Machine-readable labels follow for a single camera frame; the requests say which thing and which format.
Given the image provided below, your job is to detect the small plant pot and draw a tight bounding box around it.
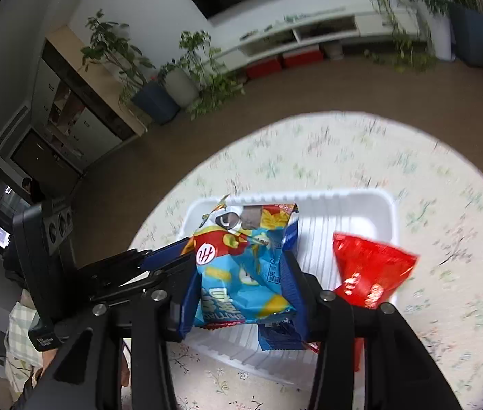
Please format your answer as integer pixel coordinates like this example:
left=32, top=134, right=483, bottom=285
left=324, top=40, right=344, bottom=60

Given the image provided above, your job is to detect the plant in grey pot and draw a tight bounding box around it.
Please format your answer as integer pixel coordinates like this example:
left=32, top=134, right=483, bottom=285
left=158, top=62, right=199, bottom=107

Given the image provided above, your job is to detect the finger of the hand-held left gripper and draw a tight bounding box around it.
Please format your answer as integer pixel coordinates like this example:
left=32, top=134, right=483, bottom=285
left=78, top=238, right=195, bottom=285
left=90, top=256, right=197, bottom=308

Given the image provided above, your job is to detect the leafy tree in blue pot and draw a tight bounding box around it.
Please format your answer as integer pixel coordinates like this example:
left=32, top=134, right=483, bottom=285
left=79, top=9, right=180, bottom=125

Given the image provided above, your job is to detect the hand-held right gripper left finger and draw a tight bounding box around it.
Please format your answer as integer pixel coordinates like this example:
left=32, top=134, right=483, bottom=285
left=24, top=260, right=203, bottom=410

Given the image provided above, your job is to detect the broad-leaf plant in blue pot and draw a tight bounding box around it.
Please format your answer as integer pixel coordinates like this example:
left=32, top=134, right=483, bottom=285
left=435, top=0, right=483, bottom=68

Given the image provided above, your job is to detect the round table with floral cloth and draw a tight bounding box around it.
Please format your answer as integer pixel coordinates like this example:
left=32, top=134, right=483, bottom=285
left=126, top=111, right=483, bottom=410

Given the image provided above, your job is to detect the white plastic tray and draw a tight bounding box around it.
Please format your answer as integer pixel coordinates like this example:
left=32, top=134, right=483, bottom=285
left=179, top=190, right=399, bottom=387

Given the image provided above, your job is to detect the light blue snack packet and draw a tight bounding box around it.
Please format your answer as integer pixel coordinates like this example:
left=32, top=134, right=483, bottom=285
left=193, top=194, right=299, bottom=329

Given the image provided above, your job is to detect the bright red snack packet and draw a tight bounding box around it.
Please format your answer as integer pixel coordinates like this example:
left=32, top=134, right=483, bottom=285
left=332, top=231, right=419, bottom=372

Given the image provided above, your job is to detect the trailing vine plant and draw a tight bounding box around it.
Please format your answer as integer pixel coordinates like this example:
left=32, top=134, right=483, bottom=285
left=179, top=30, right=246, bottom=120
left=365, top=0, right=438, bottom=73

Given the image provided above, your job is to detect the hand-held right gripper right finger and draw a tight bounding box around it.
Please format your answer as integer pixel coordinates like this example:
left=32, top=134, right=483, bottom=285
left=282, top=251, right=464, bottom=410

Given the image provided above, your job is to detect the checked cushion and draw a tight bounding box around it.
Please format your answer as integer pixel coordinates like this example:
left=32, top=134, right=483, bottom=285
left=6, top=301, right=41, bottom=394

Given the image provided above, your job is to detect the plant in white pot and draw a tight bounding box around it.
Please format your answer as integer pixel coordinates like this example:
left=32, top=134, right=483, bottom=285
left=399, top=0, right=456, bottom=61

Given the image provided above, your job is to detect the white television cabinet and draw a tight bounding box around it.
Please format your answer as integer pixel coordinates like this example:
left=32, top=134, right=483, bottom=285
left=218, top=6, right=421, bottom=71

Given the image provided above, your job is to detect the red storage box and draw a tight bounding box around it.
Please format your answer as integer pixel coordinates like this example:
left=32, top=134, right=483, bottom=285
left=282, top=48, right=324, bottom=69
left=245, top=57, right=283, bottom=80

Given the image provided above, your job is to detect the dark blue cake packet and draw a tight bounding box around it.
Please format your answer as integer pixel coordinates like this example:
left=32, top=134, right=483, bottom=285
left=258, top=322, right=307, bottom=351

